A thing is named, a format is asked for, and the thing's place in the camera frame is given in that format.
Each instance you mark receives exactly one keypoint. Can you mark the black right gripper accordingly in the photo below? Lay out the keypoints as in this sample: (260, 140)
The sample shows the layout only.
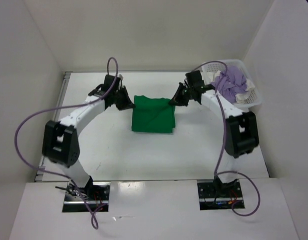
(177, 100)

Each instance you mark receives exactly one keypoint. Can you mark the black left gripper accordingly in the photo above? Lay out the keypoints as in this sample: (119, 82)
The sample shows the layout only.
(127, 103)

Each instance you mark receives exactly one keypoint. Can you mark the green t-shirt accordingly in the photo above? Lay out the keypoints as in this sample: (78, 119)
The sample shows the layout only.
(153, 115)

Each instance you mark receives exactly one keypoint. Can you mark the purple t-shirt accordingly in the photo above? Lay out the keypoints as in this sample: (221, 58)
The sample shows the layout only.
(230, 83)

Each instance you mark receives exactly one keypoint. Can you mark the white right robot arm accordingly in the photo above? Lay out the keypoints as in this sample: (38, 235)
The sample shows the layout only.
(240, 131)

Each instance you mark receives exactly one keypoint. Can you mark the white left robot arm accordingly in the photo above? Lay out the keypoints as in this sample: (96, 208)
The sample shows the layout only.
(61, 144)

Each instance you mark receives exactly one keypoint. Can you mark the white t-shirt in basket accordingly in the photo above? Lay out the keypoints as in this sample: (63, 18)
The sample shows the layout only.
(240, 98)

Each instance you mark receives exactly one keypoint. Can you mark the white plastic basket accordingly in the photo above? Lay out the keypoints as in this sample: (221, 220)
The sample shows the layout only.
(222, 65)

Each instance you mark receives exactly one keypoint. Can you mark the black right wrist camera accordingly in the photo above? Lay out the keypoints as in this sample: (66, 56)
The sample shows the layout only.
(194, 81)

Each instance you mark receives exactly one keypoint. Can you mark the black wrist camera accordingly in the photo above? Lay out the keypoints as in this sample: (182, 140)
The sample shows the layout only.
(101, 89)
(194, 81)

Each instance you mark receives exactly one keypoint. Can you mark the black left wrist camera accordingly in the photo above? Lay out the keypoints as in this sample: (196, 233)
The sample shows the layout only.
(101, 89)

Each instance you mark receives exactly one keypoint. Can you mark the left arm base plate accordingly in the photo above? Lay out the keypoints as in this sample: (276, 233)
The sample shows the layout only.
(97, 201)

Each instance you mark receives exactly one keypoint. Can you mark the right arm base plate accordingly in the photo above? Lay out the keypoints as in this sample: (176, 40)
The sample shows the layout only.
(214, 195)

